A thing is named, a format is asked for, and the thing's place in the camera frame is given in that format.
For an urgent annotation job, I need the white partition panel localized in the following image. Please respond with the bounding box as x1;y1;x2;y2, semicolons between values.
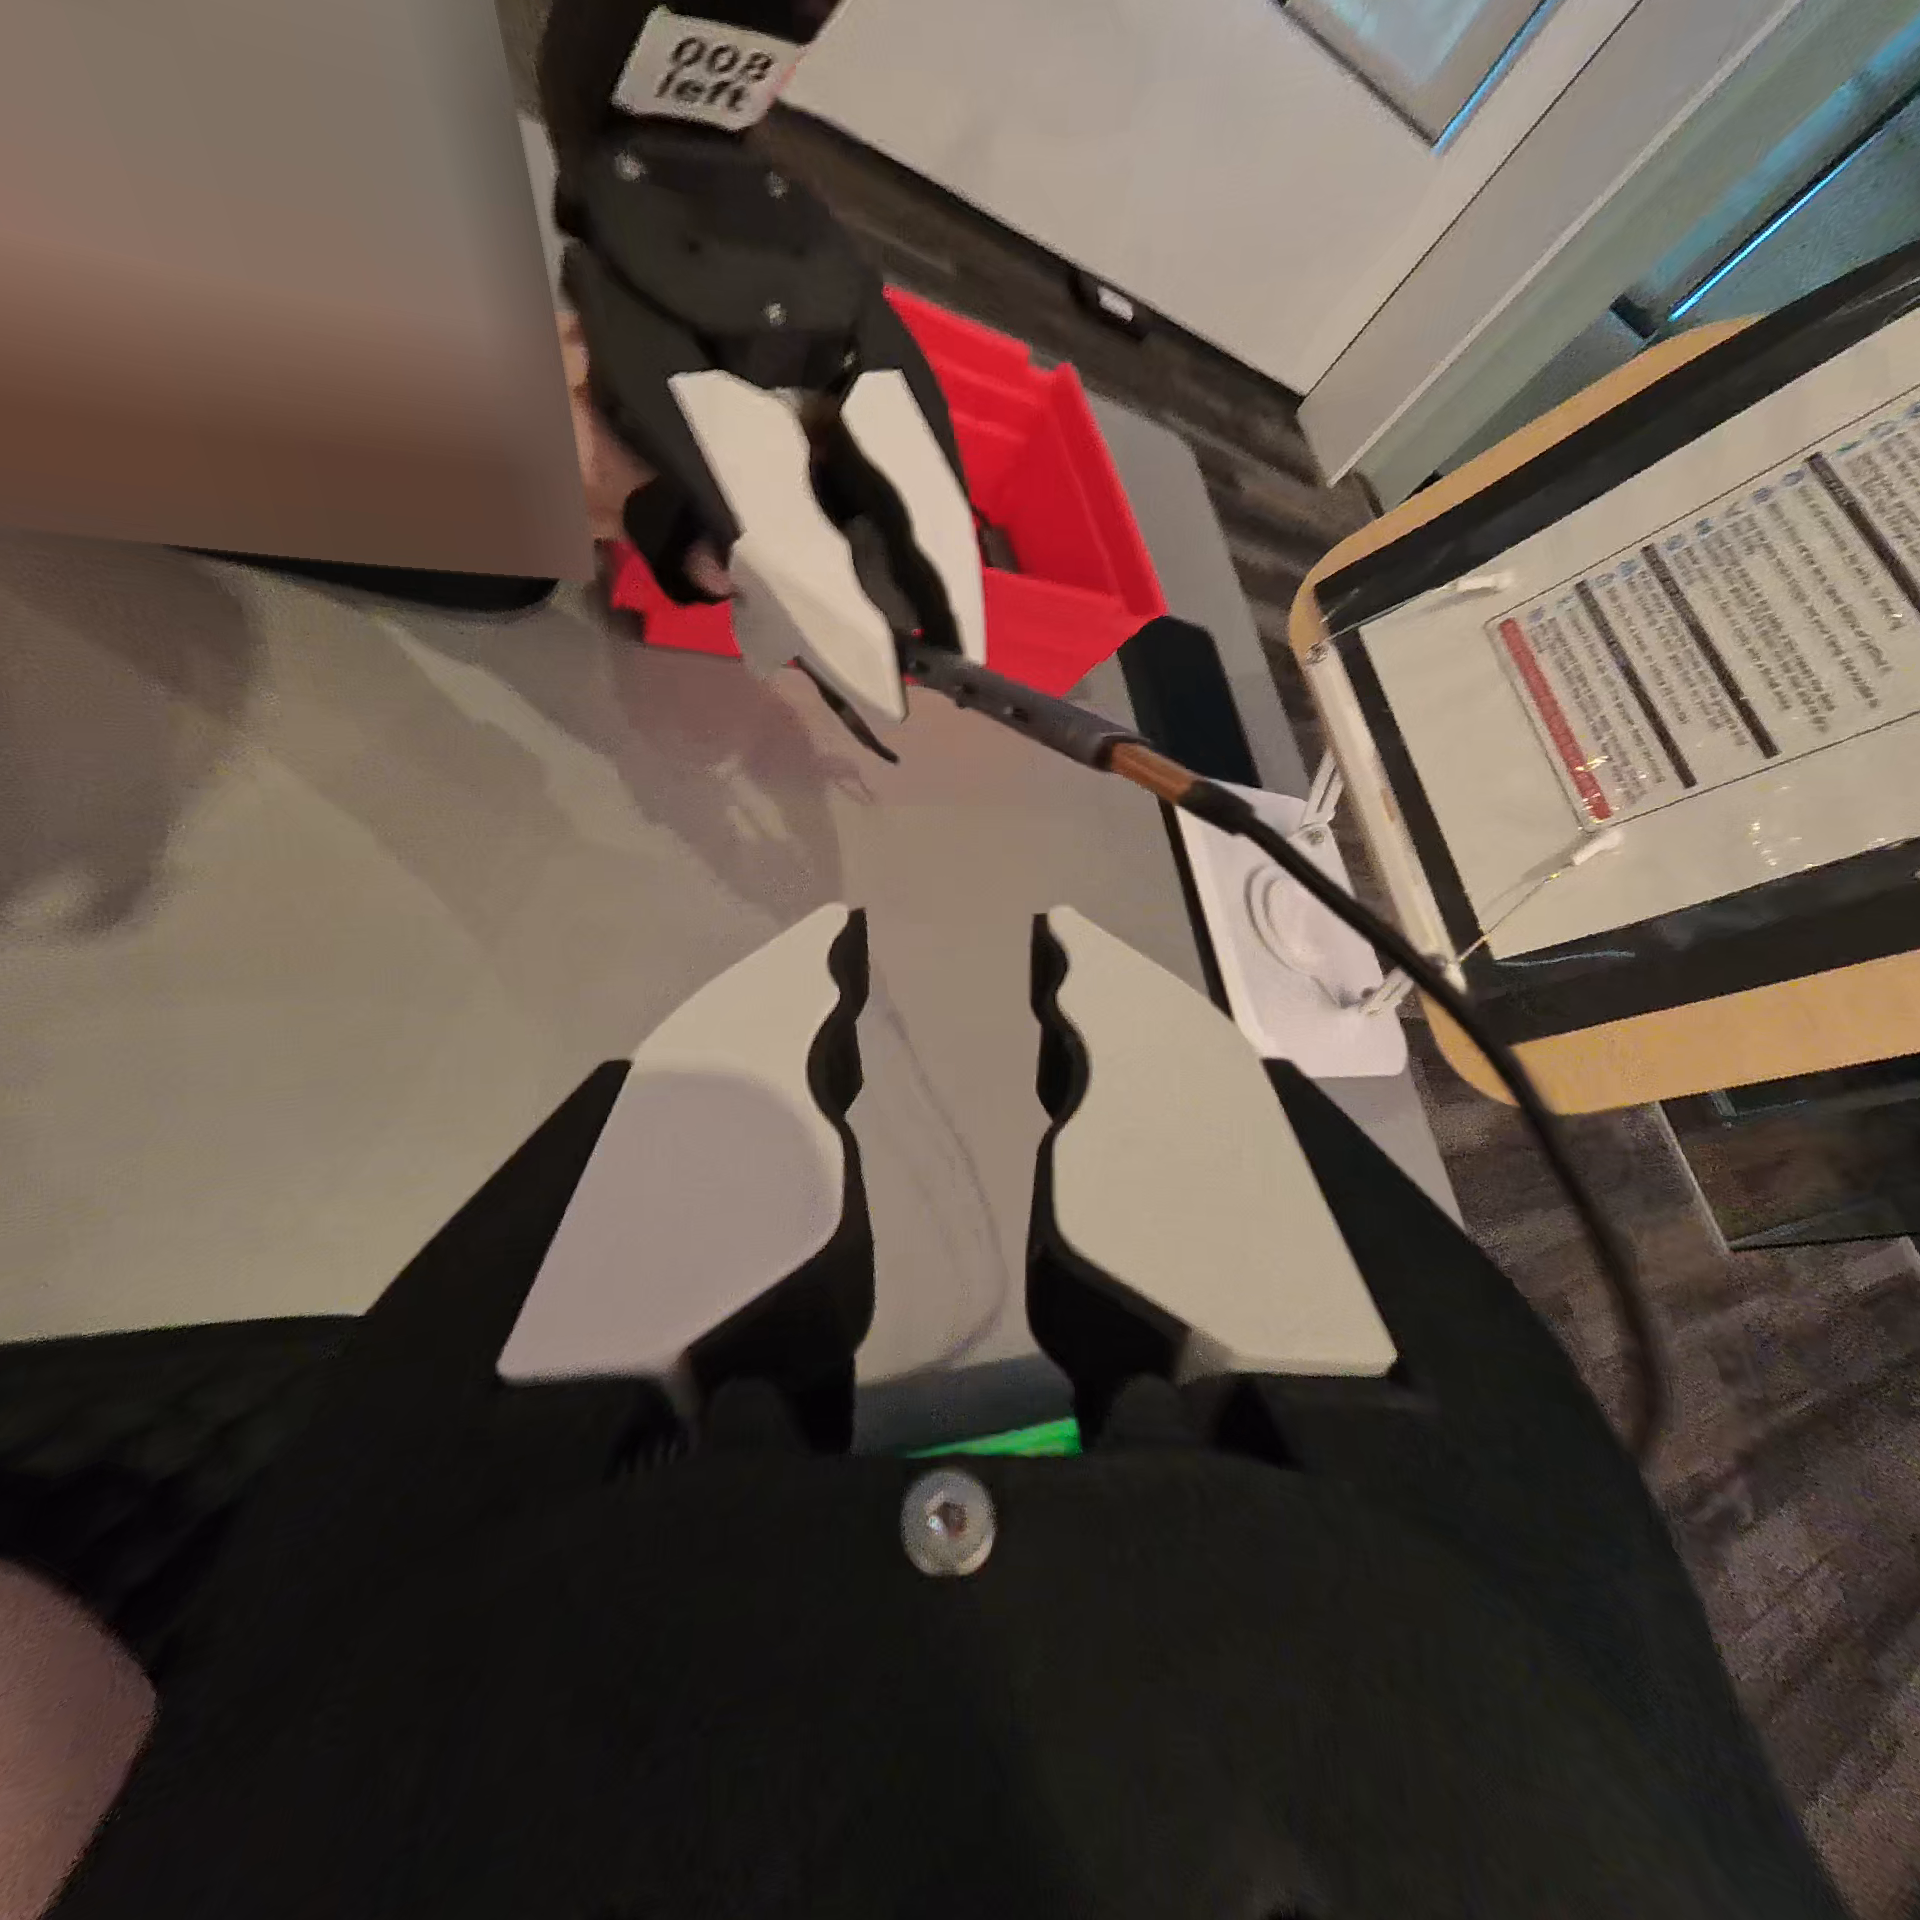
772;0;1800;490

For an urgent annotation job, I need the grey usb hub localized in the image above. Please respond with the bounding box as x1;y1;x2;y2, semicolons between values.
896;638;1137;771

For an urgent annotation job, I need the red plastic bin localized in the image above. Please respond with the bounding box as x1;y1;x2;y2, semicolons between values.
607;286;1168;699

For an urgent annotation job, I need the green plastic bin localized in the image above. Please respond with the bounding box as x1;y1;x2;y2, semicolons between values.
901;1417;1085;1462

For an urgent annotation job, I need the person's bare leg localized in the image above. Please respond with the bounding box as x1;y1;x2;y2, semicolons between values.
0;1560;159;1920

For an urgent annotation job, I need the black cable with copper plug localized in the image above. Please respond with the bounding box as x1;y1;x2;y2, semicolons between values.
1118;739;1672;1479

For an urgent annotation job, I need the white sign stand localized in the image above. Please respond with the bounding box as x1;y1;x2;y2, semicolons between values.
1169;756;1412;1082

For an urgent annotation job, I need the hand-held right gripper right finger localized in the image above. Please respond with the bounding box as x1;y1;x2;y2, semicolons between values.
1023;904;1400;1432

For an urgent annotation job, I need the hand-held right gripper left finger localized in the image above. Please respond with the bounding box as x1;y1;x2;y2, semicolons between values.
496;904;880;1425

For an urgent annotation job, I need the wooden instruction sign board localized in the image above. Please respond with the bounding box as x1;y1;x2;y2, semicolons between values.
1287;247;1920;1116

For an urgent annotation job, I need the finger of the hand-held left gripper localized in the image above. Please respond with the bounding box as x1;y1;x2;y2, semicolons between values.
664;374;915;723
816;367;990;670

